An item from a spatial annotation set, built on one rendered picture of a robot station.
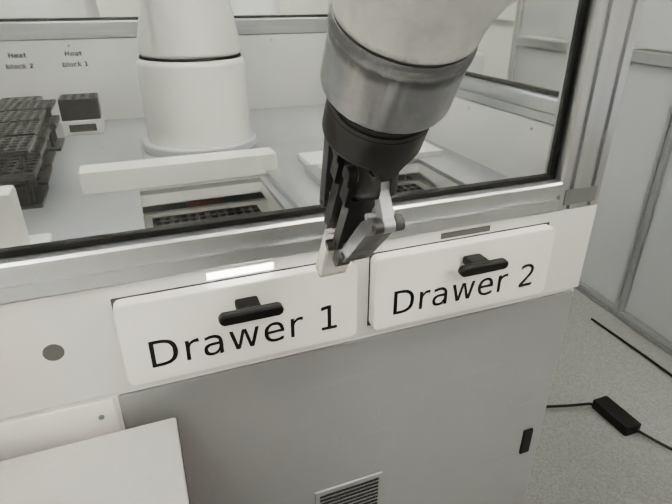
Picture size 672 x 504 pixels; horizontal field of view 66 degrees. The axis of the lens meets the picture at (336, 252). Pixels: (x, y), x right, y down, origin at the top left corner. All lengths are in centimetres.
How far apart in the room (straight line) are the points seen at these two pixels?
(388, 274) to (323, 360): 16
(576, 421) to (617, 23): 137
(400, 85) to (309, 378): 52
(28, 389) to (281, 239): 33
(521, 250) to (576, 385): 131
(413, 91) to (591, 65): 51
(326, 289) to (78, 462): 34
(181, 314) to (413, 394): 41
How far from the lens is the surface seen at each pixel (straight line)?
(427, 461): 99
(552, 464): 176
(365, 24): 29
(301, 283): 64
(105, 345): 66
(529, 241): 80
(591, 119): 82
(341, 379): 78
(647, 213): 233
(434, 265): 72
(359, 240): 42
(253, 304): 61
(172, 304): 62
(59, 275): 62
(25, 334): 66
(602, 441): 189
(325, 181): 47
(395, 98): 31
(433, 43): 29
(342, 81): 32
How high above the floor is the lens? 123
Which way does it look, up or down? 26 degrees down
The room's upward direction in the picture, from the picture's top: straight up
